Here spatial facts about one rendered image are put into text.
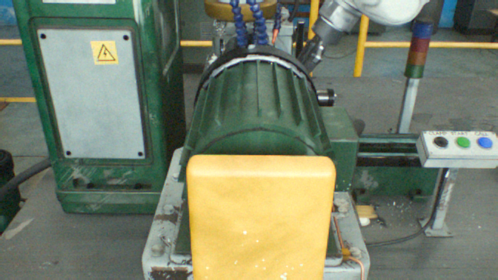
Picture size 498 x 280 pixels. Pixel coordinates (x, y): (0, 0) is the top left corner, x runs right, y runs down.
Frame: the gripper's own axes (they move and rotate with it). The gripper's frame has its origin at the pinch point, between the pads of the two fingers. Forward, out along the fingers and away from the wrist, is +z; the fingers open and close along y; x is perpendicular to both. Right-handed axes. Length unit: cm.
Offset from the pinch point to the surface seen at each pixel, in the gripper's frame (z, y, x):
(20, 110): 196, -222, -115
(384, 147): 2.9, -9.0, 37.8
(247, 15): -12.0, 2.8, -18.7
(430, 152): -10.4, 20.1, 30.1
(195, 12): 74, -311, -27
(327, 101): 1.4, -16.8, 17.3
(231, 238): -8, 74, -17
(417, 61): -21, -33, 41
